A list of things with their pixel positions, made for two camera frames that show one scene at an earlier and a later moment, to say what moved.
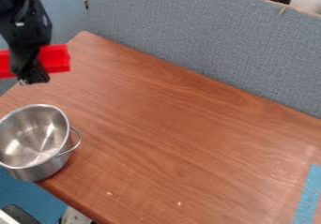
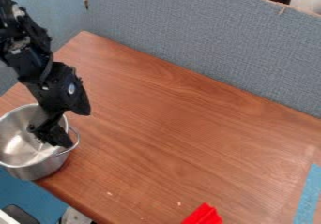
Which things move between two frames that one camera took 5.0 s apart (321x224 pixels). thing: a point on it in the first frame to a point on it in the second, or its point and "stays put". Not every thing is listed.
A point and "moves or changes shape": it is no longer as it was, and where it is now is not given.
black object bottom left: [20, 215] stays put
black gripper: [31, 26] to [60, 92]
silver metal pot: [36, 141] stays put
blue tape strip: [310, 196] stays put
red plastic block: [52, 54] moves or changes shape
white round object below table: [71, 216] stays put
